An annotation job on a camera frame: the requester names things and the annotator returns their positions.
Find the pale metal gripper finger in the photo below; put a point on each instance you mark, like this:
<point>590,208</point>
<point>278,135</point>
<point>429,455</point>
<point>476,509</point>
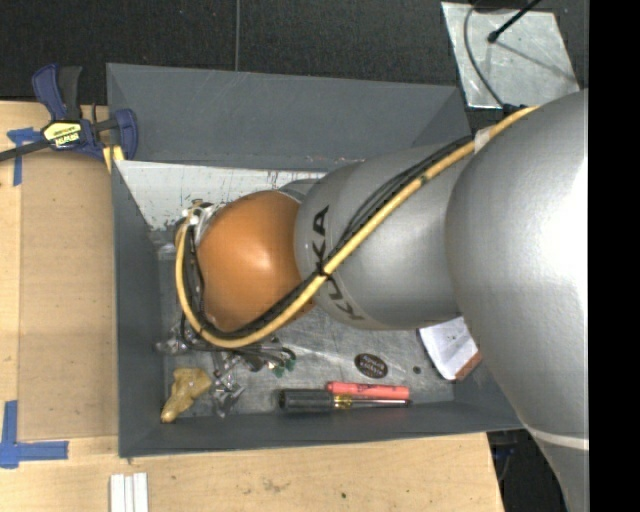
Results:
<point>227,401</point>
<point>225,378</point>

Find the tan toy figure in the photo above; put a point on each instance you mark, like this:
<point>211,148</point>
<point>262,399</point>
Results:
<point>184,391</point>

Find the black and yellow screwdriver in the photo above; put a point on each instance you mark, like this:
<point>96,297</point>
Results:
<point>310,401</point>

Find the pale wood flat board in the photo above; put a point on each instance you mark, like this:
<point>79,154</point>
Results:
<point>67,300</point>

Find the red marker pen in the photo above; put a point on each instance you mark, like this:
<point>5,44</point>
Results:
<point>367,390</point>

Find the dark oval disc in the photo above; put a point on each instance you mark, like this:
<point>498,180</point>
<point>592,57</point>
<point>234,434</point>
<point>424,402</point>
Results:
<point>371,366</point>

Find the white and brown booklet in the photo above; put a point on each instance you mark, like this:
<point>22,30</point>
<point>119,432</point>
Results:
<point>447,347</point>

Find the grey metal bin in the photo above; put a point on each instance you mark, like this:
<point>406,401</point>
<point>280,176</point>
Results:
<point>280,115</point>

